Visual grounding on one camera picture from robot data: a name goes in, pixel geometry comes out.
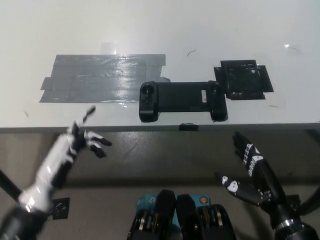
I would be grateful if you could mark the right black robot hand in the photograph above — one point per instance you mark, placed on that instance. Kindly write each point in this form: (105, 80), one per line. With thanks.
(267, 180)

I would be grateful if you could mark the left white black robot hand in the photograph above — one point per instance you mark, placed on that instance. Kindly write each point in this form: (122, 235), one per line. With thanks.
(47, 172)

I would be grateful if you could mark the black game controller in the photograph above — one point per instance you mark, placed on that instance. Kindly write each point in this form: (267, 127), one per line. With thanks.
(180, 96)

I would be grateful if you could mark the black floor tape patch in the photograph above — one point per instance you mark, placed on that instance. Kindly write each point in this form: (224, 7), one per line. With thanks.
(61, 207)

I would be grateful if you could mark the black table leg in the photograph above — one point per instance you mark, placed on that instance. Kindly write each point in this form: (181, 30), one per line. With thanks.
(7, 185)

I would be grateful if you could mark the small black tape strip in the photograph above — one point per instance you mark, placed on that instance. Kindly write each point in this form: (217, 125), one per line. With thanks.
(188, 127)

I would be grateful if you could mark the black square tape patch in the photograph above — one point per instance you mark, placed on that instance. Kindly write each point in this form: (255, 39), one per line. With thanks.
(240, 80)

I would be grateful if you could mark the grey duct tape patch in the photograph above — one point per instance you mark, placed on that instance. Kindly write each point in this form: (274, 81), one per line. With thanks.
(100, 80)

